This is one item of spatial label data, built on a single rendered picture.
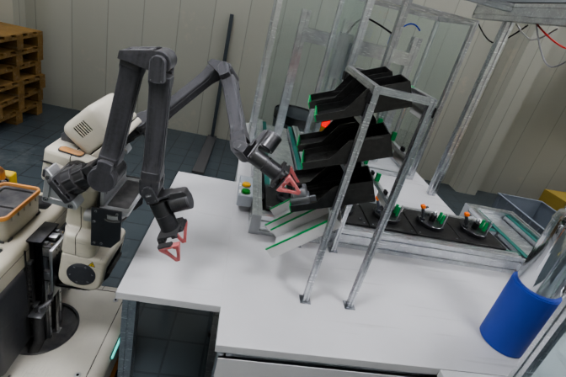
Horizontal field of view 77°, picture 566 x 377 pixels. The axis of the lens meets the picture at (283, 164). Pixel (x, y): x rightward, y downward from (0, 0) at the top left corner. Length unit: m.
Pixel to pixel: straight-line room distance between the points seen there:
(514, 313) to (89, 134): 1.54
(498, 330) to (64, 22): 4.96
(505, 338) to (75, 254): 1.57
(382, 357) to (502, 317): 0.48
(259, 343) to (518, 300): 0.89
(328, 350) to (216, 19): 3.98
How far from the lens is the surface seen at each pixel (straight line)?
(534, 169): 6.42
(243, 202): 1.72
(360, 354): 1.32
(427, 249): 1.88
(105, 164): 1.12
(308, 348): 1.26
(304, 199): 1.21
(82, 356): 1.92
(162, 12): 4.76
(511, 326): 1.58
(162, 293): 1.32
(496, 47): 2.52
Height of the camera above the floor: 1.80
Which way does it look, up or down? 23 degrees down
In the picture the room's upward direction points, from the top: 14 degrees clockwise
